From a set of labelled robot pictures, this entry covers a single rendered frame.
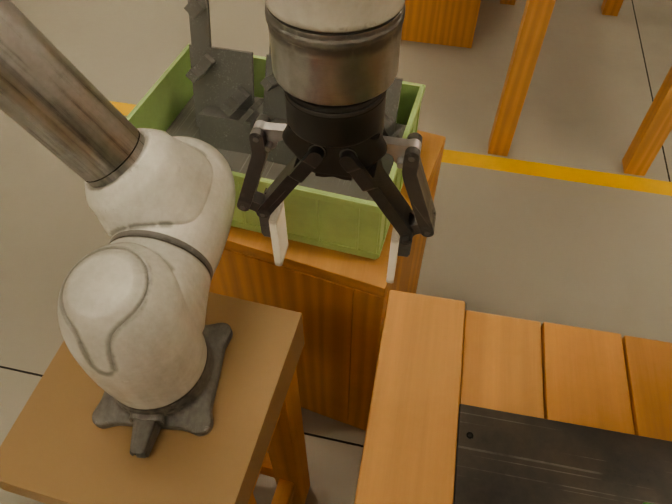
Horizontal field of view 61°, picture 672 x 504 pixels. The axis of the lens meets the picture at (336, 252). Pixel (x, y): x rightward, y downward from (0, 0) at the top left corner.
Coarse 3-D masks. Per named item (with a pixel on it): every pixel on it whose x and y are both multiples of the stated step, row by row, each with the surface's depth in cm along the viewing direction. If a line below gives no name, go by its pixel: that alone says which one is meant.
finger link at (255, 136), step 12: (264, 120) 46; (252, 132) 45; (264, 132) 45; (252, 144) 46; (264, 144) 46; (252, 156) 47; (264, 156) 47; (252, 168) 48; (252, 180) 49; (240, 192) 51; (252, 192) 50; (240, 204) 52
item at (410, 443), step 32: (384, 320) 100; (416, 320) 100; (448, 320) 100; (384, 352) 96; (416, 352) 96; (448, 352) 96; (384, 384) 92; (416, 384) 92; (448, 384) 92; (384, 416) 89; (416, 416) 89; (448, 416) 89; (384, 448) 86; (416, 448) 86; (448, 448) 86; (384, 480) 83; (416, 480) 83; (448, 480) 83
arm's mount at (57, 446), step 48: (240, 336) 93; (288, 336) 92; (48, 384) 89; (96, 384) 89; (240, 384) 88; (288, 384) 96; (48, 432) 85; (96, 432) 84; (240, 432) 84; (0, 480) 81; (48, 480) 81; (96, 480) 80; (144, 480) 80; (192, 480) 80; (240, 480) 80
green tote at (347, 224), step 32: (256, 64) 142; (160, 96) 136; (256, 96) 150; (416, 96) 135; (160, 128) 139; (416, 128) 138; (320, 192) 111; (256, 224) 125; (288, 224) 122; (320, 224) 119; (352, 224) 116; (384, 224) 119
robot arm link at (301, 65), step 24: (384, 24) 34; (288, 48) 35; (312, 48) 34; (336, 48) 34; (360, 48) 34; (384, 48) 36; (288, 72) 37; (312, 72) 36; (336, 72) 35; (360, 72) 36; (384, 72) 37; (312, 96) 37; (336, 96) 37; (360, 96) 37
